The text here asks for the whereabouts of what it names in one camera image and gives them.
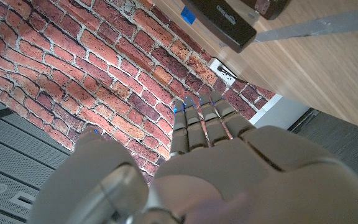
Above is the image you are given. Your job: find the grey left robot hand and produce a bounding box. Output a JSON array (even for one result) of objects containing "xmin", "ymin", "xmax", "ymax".
[{"xmin": 26, "ymin": 90, "xmax": 358, "ymax": 224}]

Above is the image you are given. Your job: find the black stapler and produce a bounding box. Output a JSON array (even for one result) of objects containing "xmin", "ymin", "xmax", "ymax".
[{"xmin": 180, "ymin": 0, "xmax": 257, "ymax": 54}]

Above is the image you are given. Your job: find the white power strip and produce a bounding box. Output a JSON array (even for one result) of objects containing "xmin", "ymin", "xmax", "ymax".
[{"xmin": 208, "ymin": 57, "xmax": 237, "ymax": 86}]

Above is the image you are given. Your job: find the blue tape piece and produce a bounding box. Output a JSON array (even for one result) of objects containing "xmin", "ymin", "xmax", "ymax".
[{"xmin": 180, "ymin": 6, "xmax": 197, "ymax": 25}]

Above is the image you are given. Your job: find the grey tape outline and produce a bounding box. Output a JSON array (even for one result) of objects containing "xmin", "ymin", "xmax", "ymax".
[{"xmin": 254, "ymin": 6, "xmax": 358, "ymax": 43}]

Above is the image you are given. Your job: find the red brick printed backdrop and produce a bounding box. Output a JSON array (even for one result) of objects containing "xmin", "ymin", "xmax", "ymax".
[{"xmin": 0, "ymin": 0, "xmax": 276, "ymax": 184}]

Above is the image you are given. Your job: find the white wall post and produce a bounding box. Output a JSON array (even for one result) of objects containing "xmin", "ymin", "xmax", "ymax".
[{"xmin": 249, "ymin": 93, "xmax": 311, "ymax": 130}]

